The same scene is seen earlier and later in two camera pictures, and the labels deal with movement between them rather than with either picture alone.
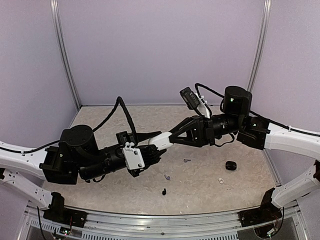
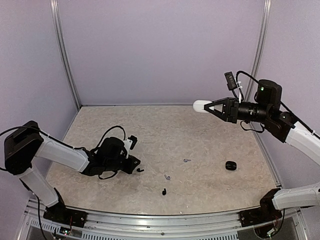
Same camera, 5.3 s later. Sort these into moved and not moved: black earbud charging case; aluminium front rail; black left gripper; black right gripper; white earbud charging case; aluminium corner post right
Moved: white earbud charging case; black left gripper; black right gripper
Not moved: aluminium front rail; aluminium corner post right; black earbud charging case
